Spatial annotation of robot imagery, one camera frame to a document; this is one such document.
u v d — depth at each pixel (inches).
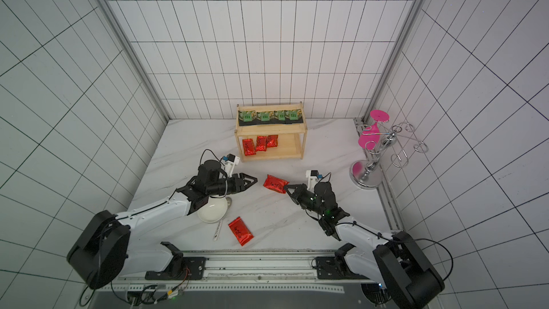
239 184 28.6
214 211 31.9
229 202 34.5
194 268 28.8
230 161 30.3
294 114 36.3
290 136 43.2
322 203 25.1
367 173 37.4
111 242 16.2
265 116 36.3
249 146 40.7
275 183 32.0
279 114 37.0
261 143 40.7
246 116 36.3
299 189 28.7
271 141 41.0
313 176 31.0
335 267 28.6
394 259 16.4
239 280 28.3
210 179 25.9
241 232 31.3
